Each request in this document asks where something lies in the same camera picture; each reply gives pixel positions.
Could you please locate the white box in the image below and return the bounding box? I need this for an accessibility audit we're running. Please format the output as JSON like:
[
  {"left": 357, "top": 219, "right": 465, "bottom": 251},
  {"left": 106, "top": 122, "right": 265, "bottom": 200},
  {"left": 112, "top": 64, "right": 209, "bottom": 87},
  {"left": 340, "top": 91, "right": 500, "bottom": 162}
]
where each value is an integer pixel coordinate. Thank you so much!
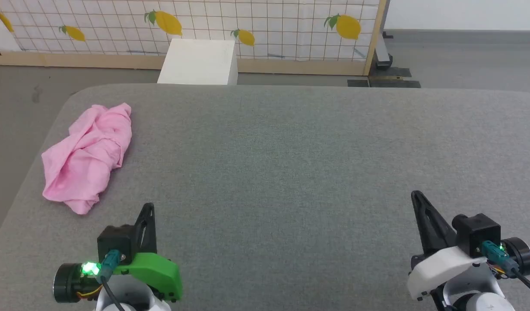
[{"left": 157, "top": 38, "right": 239, "bottom": 86}]

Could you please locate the grey metal stand foot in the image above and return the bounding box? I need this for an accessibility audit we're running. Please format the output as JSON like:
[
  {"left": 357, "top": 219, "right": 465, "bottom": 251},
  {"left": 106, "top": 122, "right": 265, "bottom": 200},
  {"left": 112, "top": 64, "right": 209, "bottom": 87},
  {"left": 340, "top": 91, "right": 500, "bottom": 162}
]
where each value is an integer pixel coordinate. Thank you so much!
[{"left": 375, "top": 32, "right": 394, "bottom": 72}]

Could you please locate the pink garment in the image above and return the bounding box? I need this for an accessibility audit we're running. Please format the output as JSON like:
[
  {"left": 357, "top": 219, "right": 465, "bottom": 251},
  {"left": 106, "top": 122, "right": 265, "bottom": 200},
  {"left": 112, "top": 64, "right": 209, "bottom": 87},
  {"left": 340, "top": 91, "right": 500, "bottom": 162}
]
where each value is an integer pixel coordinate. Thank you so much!
[{"left": 41, "top": 102, "right": 133, "bottom": 215}]

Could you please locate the grey fabric sofa seat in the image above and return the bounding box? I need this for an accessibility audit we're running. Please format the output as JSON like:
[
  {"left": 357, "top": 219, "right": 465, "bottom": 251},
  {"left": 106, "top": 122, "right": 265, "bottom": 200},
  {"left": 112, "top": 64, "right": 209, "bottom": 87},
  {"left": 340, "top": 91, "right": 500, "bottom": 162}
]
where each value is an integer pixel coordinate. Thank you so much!
[{"left": 0, "top": 83, "right": 530, "bottom": 311}]

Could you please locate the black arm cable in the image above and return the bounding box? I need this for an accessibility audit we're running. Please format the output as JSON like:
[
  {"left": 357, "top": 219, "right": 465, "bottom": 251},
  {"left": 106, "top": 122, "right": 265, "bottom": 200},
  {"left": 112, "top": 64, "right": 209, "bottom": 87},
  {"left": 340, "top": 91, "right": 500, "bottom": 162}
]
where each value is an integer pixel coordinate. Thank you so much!
[
  {"left": 98, "top": 250, "right": 126, "bottom": 311},
  {"left": 482, "top": 241, "right": 530, "bottom": 304}
]

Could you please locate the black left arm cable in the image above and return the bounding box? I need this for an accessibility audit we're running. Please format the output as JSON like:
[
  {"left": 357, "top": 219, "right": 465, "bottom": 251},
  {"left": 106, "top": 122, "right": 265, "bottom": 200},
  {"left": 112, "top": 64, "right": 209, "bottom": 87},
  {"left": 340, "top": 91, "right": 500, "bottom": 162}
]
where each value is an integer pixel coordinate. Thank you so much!
[{"left": 98, "top": 250, "right": 126, "bottom": 311}]

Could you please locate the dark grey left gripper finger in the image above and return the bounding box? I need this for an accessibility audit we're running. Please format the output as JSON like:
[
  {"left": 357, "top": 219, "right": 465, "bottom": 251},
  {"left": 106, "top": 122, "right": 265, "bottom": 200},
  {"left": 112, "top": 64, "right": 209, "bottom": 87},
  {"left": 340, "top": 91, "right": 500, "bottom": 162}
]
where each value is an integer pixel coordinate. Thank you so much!
[{"left": 134, "top": 203, "right": 158, "bottom": 255}]

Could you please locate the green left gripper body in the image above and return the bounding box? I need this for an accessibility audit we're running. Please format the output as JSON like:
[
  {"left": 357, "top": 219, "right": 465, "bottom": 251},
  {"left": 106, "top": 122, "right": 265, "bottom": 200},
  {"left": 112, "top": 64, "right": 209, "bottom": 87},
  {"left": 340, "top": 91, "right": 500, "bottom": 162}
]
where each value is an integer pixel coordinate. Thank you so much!
[{"left": 53, "top": 252, "right": 183, "bottom": 304}]

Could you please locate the black floor plate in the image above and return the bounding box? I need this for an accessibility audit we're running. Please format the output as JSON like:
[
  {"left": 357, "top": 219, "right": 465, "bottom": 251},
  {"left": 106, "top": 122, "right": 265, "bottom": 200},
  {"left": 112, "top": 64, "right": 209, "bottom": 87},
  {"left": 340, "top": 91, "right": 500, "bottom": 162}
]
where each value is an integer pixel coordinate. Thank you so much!
[{"left": 347, "top": 67, "right": 421, "bottom": 89}]

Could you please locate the lemon print partition screen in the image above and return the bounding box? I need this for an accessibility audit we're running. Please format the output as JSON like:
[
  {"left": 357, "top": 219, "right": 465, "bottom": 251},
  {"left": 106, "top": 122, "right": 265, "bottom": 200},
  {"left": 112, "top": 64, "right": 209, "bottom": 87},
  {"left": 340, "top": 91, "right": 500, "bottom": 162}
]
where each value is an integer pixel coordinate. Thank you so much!
[{"left": 0, "top": 0, "right": 389, "bottom": 76}]

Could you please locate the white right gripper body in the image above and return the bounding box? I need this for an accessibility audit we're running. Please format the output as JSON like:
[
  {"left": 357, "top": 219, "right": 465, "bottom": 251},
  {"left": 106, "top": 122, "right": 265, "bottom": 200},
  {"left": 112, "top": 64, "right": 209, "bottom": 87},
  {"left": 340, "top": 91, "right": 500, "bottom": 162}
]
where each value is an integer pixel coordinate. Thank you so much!
[{"left": 406, "top": 236, "right": 530, "bottom": 302}]

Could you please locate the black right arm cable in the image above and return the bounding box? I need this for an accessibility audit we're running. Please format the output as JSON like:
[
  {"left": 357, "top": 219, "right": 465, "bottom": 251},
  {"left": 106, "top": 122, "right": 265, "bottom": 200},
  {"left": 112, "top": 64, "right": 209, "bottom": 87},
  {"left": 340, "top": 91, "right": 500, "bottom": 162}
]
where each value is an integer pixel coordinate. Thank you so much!
[{"left": 482, "top": 241, "right": 530, "bottom": 304}]

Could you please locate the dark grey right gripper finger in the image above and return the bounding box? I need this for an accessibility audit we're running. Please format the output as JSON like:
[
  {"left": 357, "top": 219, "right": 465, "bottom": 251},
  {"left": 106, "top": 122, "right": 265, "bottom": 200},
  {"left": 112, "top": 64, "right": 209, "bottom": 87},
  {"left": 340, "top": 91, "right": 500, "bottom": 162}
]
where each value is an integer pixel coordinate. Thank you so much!
[{"left": 410, "top": 190, "right": 458, "bottom": 256}]

